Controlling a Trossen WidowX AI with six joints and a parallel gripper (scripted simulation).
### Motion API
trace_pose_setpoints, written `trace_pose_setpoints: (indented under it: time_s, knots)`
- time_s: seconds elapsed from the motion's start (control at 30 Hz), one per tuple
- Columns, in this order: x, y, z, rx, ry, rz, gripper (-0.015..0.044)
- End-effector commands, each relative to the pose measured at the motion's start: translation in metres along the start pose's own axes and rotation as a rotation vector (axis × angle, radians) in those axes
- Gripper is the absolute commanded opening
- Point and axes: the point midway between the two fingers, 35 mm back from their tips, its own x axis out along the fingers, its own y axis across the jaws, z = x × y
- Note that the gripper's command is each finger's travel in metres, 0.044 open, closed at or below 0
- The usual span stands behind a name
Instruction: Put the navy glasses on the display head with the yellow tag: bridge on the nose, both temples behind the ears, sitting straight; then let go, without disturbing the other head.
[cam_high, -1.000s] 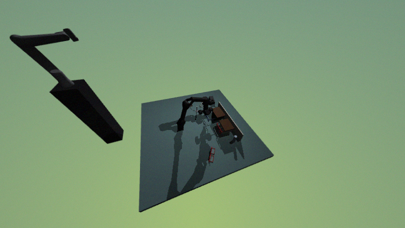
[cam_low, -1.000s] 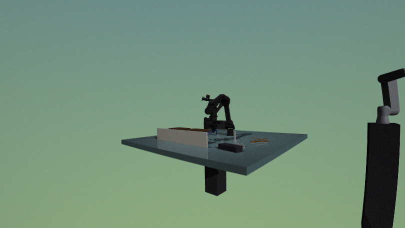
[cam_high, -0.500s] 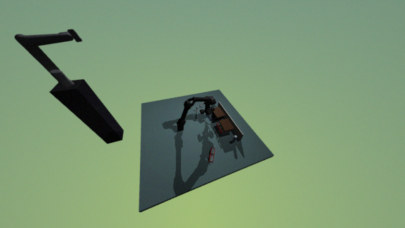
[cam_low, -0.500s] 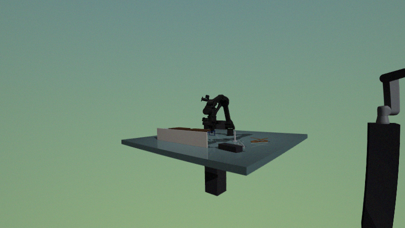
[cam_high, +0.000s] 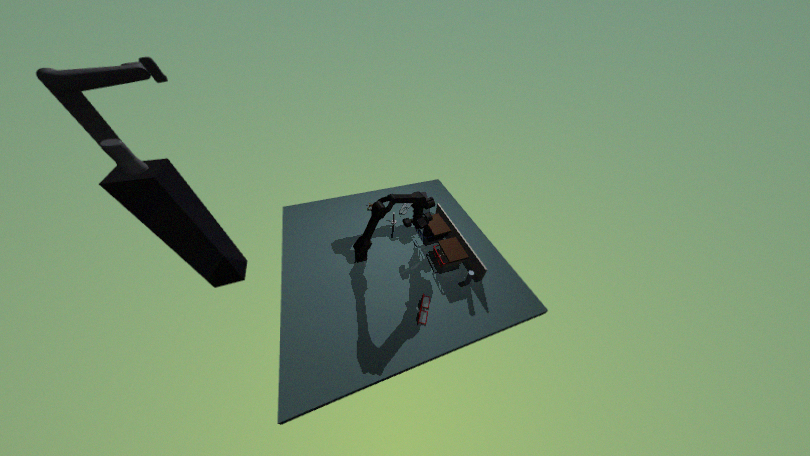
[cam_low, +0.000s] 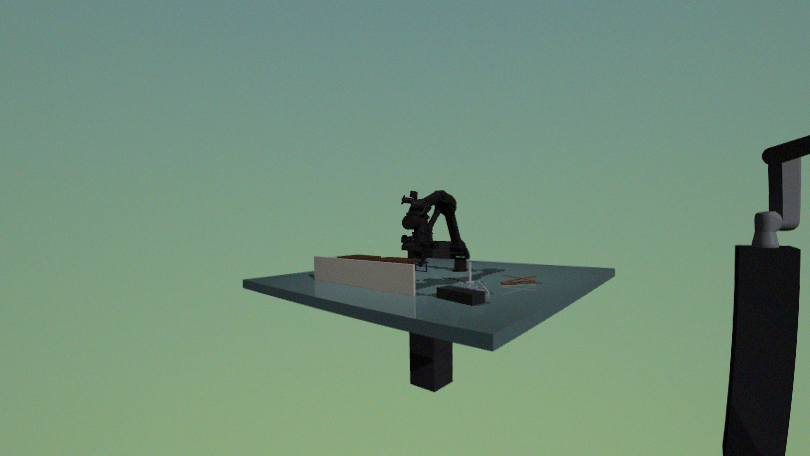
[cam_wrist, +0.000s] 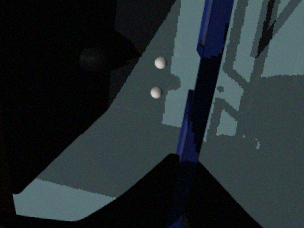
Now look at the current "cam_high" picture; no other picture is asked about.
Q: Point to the beige rectangular panel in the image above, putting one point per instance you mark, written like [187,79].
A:
[473,260]

